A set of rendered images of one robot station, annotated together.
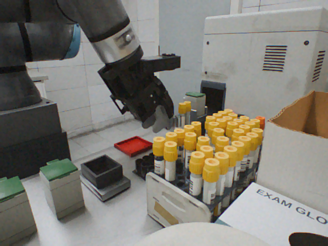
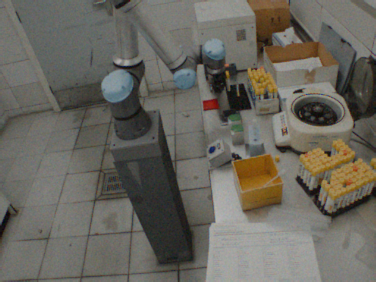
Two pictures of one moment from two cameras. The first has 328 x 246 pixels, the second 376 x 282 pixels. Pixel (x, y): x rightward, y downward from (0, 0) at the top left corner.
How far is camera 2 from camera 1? 1.19 m
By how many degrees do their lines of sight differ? 40
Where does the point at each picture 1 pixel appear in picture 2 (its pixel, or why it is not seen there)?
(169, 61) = not seen: hidden behind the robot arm
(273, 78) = (242, 42)
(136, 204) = (250, 116)
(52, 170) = (235, 118)
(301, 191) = (287, 84)
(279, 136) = (280, 73)
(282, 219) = (288, 91)
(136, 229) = (260, 119)
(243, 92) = (229, 53)
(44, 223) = not seen: hidden behind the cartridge
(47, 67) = not seen: outside the picture
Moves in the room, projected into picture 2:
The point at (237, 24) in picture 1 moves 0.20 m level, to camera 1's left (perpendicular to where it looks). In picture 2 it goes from (219, 23) to (189, 39)
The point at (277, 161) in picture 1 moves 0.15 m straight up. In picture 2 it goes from (281, 79) to (281, 48)
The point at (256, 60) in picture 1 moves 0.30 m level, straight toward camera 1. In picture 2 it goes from (233, 37) to (270, 61)
